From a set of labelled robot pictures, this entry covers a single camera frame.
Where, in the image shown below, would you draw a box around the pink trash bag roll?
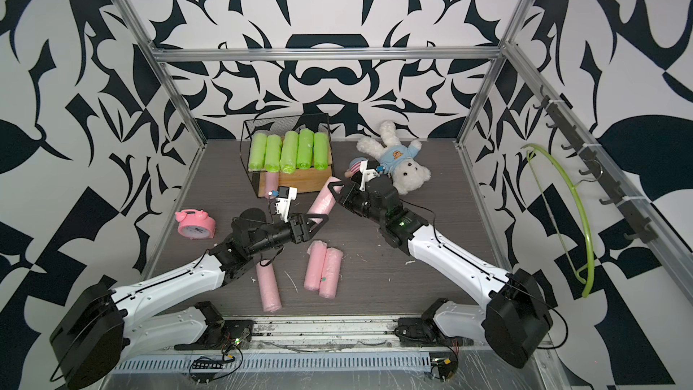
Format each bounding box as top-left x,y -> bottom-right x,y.
263,172 -> 280,200
256,260 -> 282,312
308,177 -> 340,215
303,240 -> 328,292
319,247 -> 344,299

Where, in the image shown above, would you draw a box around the green trash bag roll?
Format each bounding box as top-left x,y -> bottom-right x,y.
296,128 -> 314,170
264,135 -> 283,173
281,131 -> 299,174
248,132 -> 268,172
313,132 -> 330,171

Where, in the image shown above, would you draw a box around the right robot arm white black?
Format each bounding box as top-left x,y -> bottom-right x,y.
327,177 -> 553,368

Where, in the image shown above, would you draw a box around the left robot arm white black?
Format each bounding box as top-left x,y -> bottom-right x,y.
50,208 -> 329,389

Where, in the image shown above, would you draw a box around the small doll striped hat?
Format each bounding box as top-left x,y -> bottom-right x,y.
345,156 -> 368,179

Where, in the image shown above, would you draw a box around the white teddy bear blue shirt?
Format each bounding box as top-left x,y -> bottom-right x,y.
357,120 -> 431,195

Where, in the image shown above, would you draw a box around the pink plastic toy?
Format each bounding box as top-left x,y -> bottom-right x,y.
175,209 -> 217,240

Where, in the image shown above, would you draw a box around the green plastic hanger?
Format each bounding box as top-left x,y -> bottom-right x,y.
522,143 -> 596,298

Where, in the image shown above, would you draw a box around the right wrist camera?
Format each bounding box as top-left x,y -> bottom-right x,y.
358,160 -> 383,191

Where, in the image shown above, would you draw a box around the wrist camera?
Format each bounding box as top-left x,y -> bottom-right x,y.
358,160 -> 383,191
268,186 -> 298,222

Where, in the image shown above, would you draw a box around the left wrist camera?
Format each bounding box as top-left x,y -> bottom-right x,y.
268,186 -> 298,222

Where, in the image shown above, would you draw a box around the wooden wire shelf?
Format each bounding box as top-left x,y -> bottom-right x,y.
239,113 -> 334,198

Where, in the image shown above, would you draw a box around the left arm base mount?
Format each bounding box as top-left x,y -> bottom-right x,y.
174,302 -> 254,351

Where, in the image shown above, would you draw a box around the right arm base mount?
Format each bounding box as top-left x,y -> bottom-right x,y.
393,298 -> 475,348

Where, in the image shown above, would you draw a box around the black connector box cables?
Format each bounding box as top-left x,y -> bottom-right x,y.
188,356 -> 239,386

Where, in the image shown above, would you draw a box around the black wall hook rack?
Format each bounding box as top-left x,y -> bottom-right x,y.
535,88 -> 659,244

